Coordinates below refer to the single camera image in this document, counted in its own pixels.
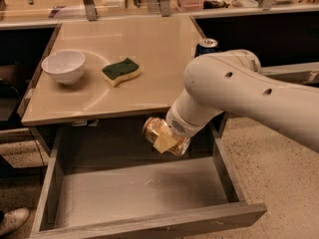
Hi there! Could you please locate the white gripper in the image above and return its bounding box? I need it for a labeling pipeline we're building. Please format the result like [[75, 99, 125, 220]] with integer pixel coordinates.
[[154, 90, 222, 153]]

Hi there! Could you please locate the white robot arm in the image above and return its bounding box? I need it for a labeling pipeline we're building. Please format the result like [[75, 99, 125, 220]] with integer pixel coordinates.
[[165, 50, 319, 152]]

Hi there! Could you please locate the grey counter cabinet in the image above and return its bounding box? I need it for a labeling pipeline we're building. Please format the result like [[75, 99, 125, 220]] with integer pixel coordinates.
[[19, 16, 203, 126]]

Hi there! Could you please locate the grey open drawer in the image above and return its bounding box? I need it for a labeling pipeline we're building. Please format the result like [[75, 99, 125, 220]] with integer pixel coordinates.
[[30, 118, 266, 239]]

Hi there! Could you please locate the blue Pepsi can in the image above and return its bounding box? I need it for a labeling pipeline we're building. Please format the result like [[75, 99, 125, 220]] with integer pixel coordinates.
[[194, 38, 218, 57]]

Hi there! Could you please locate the green yellow sponge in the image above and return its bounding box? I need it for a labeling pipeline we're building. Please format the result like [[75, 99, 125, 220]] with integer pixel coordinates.
[[102, 58, 141, 87]]

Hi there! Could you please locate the white bowl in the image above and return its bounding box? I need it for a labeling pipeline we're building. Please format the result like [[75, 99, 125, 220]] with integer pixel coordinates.
[[41, 50, 86, 85]]

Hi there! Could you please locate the white shoe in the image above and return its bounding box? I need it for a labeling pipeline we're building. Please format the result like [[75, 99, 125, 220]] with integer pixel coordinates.
[[0, 207, 30, 236]]

